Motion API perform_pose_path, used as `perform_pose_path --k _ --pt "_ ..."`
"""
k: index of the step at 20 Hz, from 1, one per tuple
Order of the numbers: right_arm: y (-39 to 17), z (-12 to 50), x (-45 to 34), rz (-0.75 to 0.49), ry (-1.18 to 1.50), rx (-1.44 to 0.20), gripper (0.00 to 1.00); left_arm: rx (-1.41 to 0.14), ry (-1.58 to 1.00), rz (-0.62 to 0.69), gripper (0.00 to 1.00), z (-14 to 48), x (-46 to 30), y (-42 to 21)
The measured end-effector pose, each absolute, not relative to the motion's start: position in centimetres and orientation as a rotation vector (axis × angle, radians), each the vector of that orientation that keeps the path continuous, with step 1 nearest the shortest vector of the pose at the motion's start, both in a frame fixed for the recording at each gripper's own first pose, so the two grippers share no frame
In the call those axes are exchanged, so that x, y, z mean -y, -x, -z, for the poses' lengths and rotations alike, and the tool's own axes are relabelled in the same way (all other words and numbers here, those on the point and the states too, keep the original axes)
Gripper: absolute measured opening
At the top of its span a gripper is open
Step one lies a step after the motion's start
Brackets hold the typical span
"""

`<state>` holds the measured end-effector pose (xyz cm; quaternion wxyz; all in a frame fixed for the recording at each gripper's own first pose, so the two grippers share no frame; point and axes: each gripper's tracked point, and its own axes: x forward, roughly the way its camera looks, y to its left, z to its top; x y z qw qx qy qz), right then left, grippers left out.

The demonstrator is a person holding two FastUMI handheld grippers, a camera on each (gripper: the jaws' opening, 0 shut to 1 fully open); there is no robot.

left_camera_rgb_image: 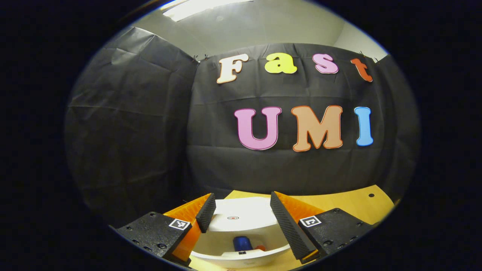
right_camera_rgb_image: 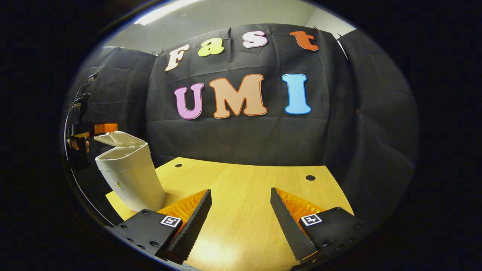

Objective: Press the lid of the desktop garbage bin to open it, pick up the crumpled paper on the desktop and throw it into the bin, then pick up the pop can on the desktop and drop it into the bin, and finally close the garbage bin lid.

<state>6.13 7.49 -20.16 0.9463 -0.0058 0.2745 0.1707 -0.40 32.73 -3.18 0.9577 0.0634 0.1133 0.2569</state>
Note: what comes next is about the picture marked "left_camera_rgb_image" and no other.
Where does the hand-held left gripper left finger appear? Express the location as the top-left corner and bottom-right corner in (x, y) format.
(115, 193), (217, 264)

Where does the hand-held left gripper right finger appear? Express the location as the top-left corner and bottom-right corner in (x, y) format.
(270, 191), (373, 263)

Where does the white desktop garbage bin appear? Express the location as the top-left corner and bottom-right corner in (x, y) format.
(190, 196), (292, 268)

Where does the blue pop can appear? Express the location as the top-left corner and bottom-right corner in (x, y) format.
(233, 236), (253, 252)

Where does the wooden desktop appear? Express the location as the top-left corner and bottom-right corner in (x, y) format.
(188, 184), (395, 271)

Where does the black backdrop cloth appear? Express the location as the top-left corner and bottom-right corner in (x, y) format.
(64, 26), (421, 226)

